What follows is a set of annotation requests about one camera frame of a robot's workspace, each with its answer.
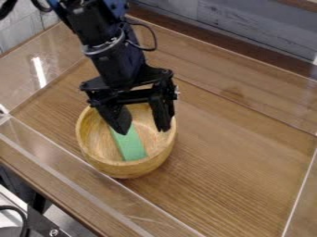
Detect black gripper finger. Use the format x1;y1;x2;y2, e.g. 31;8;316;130
97;104;133;135
148;92;177;133

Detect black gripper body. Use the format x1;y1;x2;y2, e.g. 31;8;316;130
78;29;181;107

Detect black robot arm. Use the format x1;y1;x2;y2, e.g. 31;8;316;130
31;0;177;134

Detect clear acrylic tray wall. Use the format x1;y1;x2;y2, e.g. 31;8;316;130
0;104;207;237

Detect brown wooden bowl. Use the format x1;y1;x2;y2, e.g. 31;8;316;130
76;104;177;179

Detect green rectangular block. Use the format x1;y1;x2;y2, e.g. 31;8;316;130
110;125;148;162

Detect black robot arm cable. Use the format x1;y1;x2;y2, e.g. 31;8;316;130
124;19;160;52

